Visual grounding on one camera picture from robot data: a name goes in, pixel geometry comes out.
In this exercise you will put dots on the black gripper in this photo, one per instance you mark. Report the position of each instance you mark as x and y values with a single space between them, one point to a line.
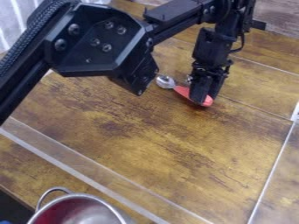
211 65

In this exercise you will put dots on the pink handled metal spoon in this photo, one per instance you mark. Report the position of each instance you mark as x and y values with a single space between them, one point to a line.
166 82

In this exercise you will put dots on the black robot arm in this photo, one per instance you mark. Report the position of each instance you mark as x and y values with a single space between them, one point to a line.
85 39

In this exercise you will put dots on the black strip on table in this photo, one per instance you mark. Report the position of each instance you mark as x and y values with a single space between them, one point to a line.
259 25

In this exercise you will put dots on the stainless steel pot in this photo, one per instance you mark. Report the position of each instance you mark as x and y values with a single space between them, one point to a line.
60 206

